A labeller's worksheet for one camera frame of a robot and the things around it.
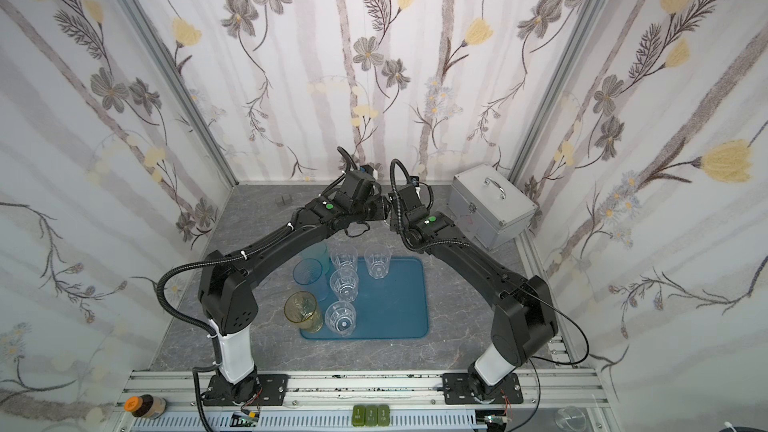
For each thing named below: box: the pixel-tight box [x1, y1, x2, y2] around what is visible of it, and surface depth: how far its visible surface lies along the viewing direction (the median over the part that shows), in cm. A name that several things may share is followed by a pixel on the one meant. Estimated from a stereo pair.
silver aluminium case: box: [448, 163, 538, 251], surface depth 98 cm
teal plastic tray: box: [299, 257, 429, 339], surface depth 90 cm
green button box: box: [352, 404, 391, 427], surface depth 70 cm
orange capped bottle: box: [124, 394, 167, 420], surface depth 67 cm
